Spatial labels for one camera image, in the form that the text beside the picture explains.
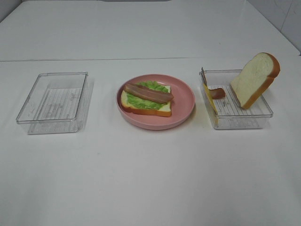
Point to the bread slice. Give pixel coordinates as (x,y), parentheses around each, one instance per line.
(256,76)
(146,112)

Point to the green lettuce leaf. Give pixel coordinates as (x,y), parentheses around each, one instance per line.
(129,100)

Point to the bacon strip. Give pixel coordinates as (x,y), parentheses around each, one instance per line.
(218,93)
(147,93)

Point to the pink round plate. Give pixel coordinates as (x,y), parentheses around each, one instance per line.
(181,106)

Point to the yellow cheese slice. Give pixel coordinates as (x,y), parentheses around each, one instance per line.
(210,99)

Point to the right clear plastic tray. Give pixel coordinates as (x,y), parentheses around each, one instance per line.
(226,113)

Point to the clear plastic tray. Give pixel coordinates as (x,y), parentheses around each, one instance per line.
(57,103)
(226,113)

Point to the left clear plastic tray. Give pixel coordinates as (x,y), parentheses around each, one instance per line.
(57,103)

